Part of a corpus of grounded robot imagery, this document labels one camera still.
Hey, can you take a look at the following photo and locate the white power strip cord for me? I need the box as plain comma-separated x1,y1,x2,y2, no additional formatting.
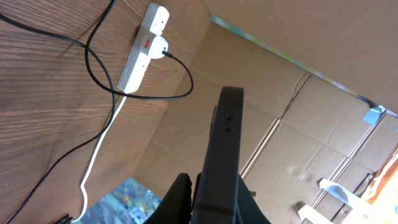
70,93,128,223

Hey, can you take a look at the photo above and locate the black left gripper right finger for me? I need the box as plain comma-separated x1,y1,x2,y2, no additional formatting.
236,177,271,224

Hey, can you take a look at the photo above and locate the white power strip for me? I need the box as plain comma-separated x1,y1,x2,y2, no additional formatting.
117,2,169,93

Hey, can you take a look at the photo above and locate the brown cardboard backdrop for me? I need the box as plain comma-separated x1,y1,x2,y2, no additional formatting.
133,1,397,223

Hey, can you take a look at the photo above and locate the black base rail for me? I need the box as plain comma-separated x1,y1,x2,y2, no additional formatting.
54,214,73,224

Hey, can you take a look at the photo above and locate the white charger plug adapter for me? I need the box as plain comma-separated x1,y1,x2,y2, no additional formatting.
147,35,169,59

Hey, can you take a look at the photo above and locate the Galaxy S24 smartphone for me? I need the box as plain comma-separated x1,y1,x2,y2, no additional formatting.
192,86,244,224

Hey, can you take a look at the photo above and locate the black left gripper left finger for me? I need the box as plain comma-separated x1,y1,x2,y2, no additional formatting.
144,173,192,224

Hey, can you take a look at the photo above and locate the black USB charging cable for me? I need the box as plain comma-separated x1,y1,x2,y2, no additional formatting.
0,0,194,224

